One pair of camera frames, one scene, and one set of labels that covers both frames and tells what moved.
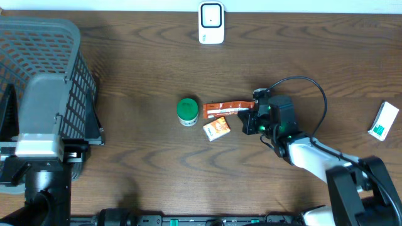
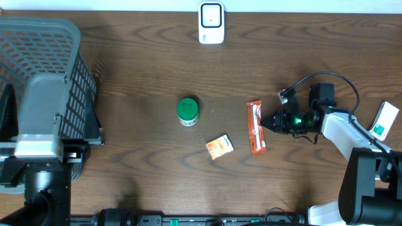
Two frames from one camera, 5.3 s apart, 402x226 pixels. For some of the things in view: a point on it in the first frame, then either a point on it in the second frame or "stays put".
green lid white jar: (187, 110) stays put
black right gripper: (247, 120) → (279, 125)
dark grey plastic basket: (54, 91) stays put
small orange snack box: (217, 128) → (219, 147)
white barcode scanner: (211, 22) stays put
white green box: (383, 120) stays put
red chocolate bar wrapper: (215, 110) → (257, 142)
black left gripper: (73, 153) stays put
